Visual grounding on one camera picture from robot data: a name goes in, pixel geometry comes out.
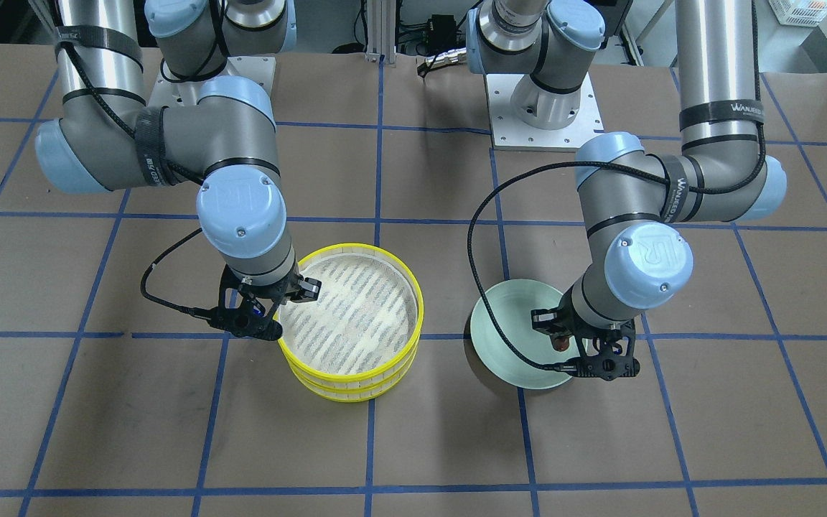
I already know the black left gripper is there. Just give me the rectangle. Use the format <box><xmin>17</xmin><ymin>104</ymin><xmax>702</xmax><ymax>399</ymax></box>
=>
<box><xmin>531</xmin><ymin>290</ymin><xmax>640</xmax><ymax>381</ymax></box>

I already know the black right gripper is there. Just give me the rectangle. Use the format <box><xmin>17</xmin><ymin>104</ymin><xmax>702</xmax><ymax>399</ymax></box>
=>
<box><xmin>209</xmin><ymin>266</ymin><xmax>322</xmax><ymax>340</ymax></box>

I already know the brown steamed bun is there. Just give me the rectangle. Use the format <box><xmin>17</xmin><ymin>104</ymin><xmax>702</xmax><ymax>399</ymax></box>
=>
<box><xmin>551</xmin><ymin>336</ymin><xmax>571</xmax><ymax>351</ymax></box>

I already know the yellow top steamer layer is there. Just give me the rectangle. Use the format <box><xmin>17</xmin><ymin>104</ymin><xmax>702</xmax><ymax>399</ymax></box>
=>
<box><xmin>276</xmin><ymin>243</ymin><xmax>424</xmax><ymax>382</ymax></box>

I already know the yellow steamer layer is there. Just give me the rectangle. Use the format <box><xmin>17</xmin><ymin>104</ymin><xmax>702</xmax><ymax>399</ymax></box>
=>
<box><xmin>286</xmin><ymin>348</ymin><xmax>417</xmax><ymax>403</ymax></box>
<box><xmin>276</xmin><ymin>243</ymin><xmax>424</xmax><ymax>382</ymax></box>

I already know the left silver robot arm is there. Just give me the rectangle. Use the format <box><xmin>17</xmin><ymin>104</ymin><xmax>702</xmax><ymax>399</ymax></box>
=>
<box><xmin>470</xmin><ymin>1</ymin><xmax>788</xmax><ymax>389</ymax></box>

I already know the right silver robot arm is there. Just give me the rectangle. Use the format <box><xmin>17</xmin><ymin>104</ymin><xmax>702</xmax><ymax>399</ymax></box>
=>
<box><xmin>35</xmin><ymin>1</ymin><xmax>321</xmax><ymax>341</ymax></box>

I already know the yellow bottom steamer layer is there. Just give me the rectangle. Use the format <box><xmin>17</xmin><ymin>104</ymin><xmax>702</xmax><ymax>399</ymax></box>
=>
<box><xmin>286</xmin><ymin>348</ymin><xmax>417</xmax><ymax>403</ymax></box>

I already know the light green plate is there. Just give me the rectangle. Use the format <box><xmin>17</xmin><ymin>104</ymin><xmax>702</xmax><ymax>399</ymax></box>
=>
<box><xmin>470</xmin><ymin>279</ymin><xmax>578</xmax><ymax>390</ymax></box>

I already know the white plastic basket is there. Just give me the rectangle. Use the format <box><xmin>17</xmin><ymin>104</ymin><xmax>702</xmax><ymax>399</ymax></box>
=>
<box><xmin>768</xmin><ymin>0</ymin><xmax>827</xmax><ymax>27</ymax></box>

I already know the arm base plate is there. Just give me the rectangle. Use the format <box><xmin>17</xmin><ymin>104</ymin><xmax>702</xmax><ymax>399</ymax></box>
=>
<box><xmin>485</xmin><ymin>73</ymin><xmax>604</xmax><ymax>152</ymax></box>
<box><xmin>147</xmin><ymin>56</ymin><xmax>276</xmax><ymax>107</ymax></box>

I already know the aluminium frame post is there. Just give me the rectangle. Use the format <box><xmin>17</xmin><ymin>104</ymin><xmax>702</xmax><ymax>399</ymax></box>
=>
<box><xmin>364</xmin><ymin>0</ymin><xmax>398</xmax><ymax>67</ymax></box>

